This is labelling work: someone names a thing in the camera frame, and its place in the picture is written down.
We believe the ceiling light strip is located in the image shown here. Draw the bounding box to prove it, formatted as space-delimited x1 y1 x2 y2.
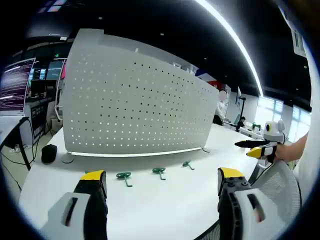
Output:
194 0 265 97

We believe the black monitor stand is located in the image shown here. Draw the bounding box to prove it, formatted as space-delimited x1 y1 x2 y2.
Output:
0 116 35 172

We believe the black rounded object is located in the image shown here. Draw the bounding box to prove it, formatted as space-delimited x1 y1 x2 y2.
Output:
40 143 58 165

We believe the white metal rack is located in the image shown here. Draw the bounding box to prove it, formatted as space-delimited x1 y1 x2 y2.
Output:
54 58 69 124

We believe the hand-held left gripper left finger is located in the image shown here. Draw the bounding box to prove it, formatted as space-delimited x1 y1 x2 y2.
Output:
40 169 109 240

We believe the black cable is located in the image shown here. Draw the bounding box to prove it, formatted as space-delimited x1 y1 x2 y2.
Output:
0 139 42 191

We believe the white mesh office chair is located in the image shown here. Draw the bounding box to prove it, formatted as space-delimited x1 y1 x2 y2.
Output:
193 159 303 240

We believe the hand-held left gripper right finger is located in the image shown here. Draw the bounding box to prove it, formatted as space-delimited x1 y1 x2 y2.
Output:
216 166 271 240

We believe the white perforated mounting plate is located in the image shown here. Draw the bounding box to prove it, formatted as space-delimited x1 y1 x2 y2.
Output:
61 28 220 164

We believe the person's white shirt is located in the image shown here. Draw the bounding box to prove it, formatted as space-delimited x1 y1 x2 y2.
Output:
276 0 320 203

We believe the computer monitor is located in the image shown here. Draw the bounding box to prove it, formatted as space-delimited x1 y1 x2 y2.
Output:
0 57 37 114

